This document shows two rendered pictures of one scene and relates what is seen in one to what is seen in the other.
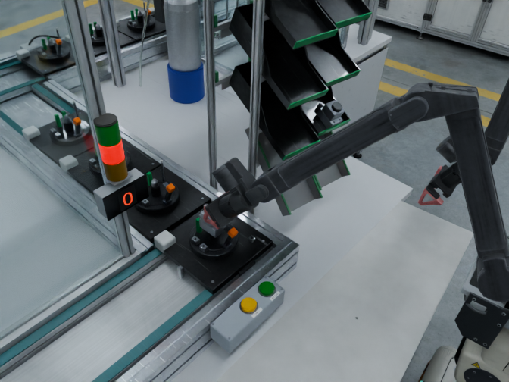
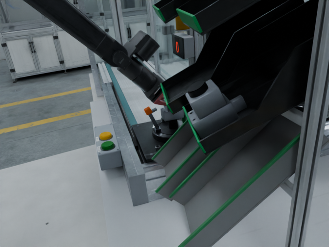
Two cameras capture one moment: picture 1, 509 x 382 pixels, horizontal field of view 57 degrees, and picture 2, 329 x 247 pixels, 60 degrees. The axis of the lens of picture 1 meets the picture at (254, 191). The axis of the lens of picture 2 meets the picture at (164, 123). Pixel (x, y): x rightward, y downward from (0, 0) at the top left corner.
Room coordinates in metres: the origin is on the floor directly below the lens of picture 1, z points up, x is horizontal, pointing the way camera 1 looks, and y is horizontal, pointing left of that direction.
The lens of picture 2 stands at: (1.36, -0.57, 1.40)
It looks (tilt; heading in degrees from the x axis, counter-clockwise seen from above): 26 degrees down; 126
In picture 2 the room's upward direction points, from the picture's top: 6 degrees counter-clockwise
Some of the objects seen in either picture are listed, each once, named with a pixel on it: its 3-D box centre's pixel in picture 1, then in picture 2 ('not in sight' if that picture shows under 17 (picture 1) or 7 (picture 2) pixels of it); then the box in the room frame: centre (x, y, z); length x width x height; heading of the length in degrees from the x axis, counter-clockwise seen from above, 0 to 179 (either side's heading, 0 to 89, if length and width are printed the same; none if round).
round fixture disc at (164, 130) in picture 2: (213, 239); (173, 129); (0.90, 0.11, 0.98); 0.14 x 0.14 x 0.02
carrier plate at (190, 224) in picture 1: (213, 243); (174, 135); (0.90, 0.11, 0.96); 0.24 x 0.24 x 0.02; 49
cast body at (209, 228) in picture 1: (210, 217); (174, 106); (0.91, 0.12, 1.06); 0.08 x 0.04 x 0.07; 50
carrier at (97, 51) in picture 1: (98, 31); not in sight; (2.17, 0.78, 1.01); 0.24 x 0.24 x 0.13; 49
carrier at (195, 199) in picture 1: (155, 188); not in sight; (1.07, 0.30, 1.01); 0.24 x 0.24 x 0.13; 49
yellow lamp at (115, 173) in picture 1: (115, 167); (182, 21); (0.84, 0.32, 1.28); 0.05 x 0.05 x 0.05
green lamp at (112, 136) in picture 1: (107, 130); not in sight; (0.84, 0.32, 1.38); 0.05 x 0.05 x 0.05
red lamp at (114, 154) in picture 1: (111, 149); not in sight; (0.84, 0.32, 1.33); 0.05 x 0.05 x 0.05
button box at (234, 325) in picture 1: (248, 312); (107, 144); (0.70, 0.00, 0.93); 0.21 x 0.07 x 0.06; 139
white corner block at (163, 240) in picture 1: (164, 242); not in sight; (0.89, 0.25, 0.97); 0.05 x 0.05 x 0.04; 49
